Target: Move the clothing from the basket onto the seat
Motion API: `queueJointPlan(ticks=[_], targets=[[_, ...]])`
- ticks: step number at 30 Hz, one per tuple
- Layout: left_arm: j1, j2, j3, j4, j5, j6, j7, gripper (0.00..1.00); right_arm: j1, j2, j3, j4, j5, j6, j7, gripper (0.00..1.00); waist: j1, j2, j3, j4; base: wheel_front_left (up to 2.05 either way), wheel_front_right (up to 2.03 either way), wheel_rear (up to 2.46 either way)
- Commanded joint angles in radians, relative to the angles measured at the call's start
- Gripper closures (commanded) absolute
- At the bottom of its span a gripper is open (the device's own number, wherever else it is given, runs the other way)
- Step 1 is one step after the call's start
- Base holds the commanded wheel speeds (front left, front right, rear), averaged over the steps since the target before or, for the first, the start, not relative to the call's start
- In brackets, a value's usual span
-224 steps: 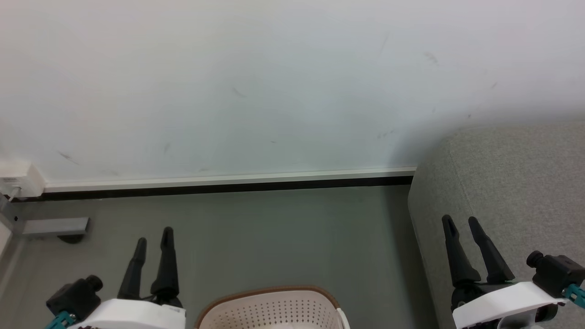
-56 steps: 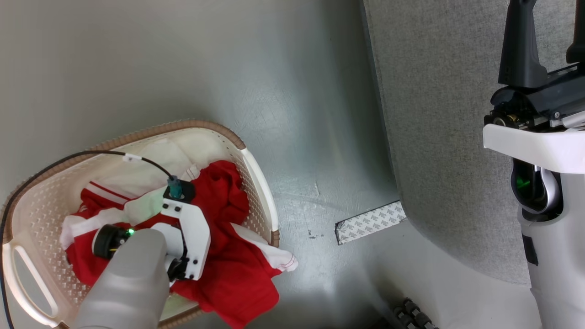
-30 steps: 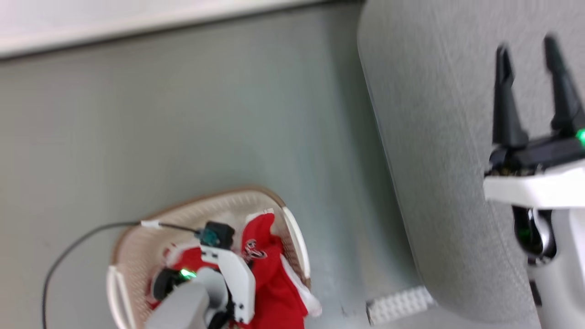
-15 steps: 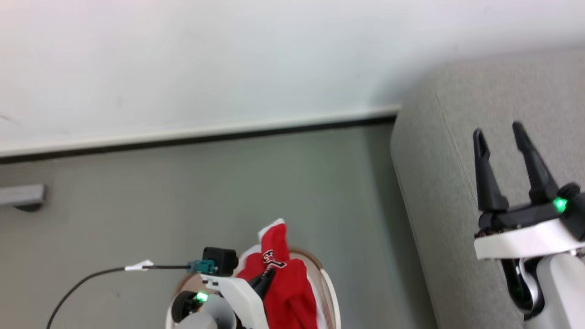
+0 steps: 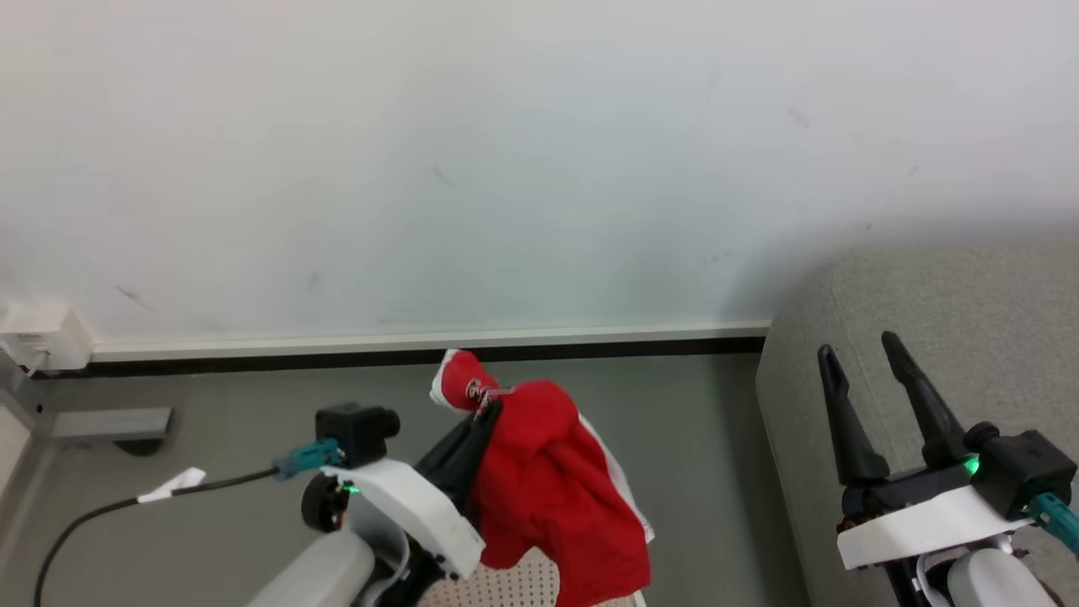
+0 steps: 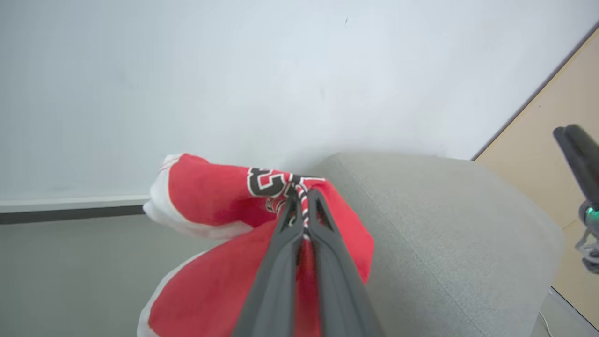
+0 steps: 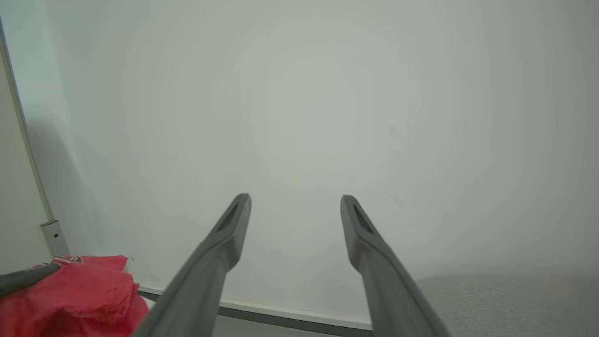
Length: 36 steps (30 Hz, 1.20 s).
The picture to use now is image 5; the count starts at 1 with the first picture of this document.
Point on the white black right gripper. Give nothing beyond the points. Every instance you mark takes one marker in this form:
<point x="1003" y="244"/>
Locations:
<point x="919" y="518"/>

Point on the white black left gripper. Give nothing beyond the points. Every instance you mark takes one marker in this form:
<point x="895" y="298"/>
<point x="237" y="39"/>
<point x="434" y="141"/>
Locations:
<point x="413" y="506"/>

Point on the red white garment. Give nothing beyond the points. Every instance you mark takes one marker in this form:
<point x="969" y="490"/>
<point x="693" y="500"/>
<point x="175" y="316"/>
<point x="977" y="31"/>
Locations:
<point x="556" y="489"/>

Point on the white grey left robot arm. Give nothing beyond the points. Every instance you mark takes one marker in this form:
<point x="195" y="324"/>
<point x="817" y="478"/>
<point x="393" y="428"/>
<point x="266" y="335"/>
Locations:
<point x="324" y="569"/>

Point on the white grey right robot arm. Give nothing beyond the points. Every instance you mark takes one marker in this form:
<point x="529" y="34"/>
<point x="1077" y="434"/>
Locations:
<point x="986" y="582"/>

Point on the white perforated laundry basket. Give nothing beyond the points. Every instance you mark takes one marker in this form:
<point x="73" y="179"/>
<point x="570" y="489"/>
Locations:
<point x="514" y="586"/>

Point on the white black baseboard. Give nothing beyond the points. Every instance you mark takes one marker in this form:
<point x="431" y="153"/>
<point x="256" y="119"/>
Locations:
<point x="421" y="347"/>

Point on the grey fabric sofa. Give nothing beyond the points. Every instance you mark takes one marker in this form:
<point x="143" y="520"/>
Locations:
<point x="995" y="337"/>

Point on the black foot pad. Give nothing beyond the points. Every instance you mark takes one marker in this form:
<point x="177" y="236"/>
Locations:
<point x="139" y="447"/>

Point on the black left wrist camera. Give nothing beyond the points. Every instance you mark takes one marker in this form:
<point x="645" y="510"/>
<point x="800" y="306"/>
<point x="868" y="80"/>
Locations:
<point x="358" y="430"/>

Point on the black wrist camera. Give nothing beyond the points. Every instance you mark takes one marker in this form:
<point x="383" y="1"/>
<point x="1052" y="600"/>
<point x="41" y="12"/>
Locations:
<point x="358" y="430"/>
<point x="1024" y="472"/>

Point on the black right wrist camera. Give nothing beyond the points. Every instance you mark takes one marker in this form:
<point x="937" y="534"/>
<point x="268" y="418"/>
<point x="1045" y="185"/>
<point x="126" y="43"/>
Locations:
<point x="1024" y="472"/>

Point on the grey metal frame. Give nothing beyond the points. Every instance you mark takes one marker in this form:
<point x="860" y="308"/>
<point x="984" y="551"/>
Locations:
<point x="110" y="424"/>

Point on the white wall power adapter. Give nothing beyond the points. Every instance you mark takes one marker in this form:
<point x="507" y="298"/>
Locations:
<point x="42" y="333"/>

